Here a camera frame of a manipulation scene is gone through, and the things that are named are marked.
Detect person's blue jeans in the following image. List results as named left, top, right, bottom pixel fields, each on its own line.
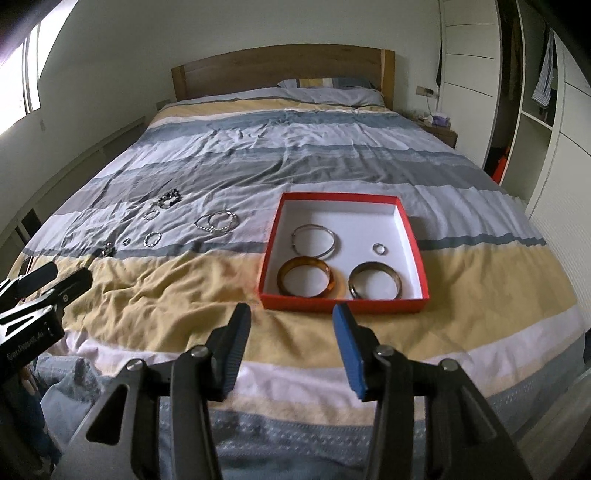
left=0, top=353, right=122, bottom=467

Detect window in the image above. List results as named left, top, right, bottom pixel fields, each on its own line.
left=0, top=22, right=43, bottom=136

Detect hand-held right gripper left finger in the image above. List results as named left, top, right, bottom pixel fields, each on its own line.
left=51, top=302, right=252, bottom=480

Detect hanging striped shirt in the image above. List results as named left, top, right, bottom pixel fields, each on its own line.
left=531, top=27, right=558, bottom=110

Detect striped pillow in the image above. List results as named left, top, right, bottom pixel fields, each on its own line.
left=277, top=77, right=385, bottom=106

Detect wooden headboard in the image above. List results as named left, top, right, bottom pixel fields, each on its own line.
left=171, top=45, right=397, bottom=104

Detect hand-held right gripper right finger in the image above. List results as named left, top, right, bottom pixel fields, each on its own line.
left=332, top=302, right=534, bottom=480

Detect red jewelry box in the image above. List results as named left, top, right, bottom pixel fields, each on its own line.
left=257, top=191, right=430, bottom=315

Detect wooden nightstand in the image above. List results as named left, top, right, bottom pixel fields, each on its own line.
left=405, top=112, right=458, bottom=149

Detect white wardrobe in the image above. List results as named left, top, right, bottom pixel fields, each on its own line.
left=438, top=0, right=591, bottom=261

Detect dark metal bangle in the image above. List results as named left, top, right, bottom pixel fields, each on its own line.
left=348, top=261, right=403, bottom=300

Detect thin silver bangle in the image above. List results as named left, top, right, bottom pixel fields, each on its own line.
left=295, top=226, right=341, bottom=260
left=291, top=223, right=336, bottom=256

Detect orange object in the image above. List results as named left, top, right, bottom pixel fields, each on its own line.
left=491, top=147, right=509, bottom=184

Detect amber bangle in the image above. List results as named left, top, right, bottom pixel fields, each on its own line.
left=276, top=257, right=341, bottom=298

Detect silver chain bracelet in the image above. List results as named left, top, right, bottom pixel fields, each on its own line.
left=210, top=209, right=241, bottom=237
left=194, top=213, right=223, bottom=235

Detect striped duvet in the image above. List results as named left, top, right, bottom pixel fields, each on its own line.
left=9, top=87, right=588, bottom=480

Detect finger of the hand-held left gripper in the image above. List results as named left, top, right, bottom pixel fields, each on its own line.
left=0, top=262, right=59, bottom=304
left=0, top=268, right=93, bottom=325

